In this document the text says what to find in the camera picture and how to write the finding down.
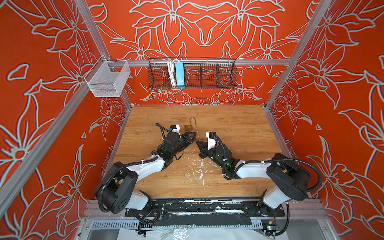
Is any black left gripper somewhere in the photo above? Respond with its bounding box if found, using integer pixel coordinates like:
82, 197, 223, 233
170, 132, 196, 158

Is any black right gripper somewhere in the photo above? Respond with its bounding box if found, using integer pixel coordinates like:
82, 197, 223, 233
195, 140, 227, 170

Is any brass padlock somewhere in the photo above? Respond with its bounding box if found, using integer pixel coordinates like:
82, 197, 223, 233
184, 117, 197, 132

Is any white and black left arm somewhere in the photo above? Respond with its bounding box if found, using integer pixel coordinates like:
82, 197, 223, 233
95, 123, 197, 214

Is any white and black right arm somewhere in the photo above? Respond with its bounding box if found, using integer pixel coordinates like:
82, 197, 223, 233
197, 132, 323, 215

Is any light blue box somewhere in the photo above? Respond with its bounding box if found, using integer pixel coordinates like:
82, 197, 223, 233
175, 62, 185, 89

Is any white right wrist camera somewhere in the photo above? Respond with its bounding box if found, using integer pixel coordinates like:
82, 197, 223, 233
206, 132, 217, 150

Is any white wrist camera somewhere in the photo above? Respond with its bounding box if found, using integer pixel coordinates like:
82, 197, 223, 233
169, 125, 180, 135
206, 132, 217, 150

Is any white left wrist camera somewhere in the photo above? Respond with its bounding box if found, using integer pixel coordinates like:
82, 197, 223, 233
169, 125, 180, 135

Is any black wire wall basket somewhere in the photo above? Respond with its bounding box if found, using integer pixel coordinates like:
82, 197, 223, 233
148, 58, 238, 90

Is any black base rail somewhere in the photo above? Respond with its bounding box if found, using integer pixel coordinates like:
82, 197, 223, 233
125, 197, 286, 229

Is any white cable bundle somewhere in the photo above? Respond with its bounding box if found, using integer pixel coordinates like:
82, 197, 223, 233
166, 59, 177, 88

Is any white mesh wall basket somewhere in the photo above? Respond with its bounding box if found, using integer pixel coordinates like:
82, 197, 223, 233
85, 61, 131, 98

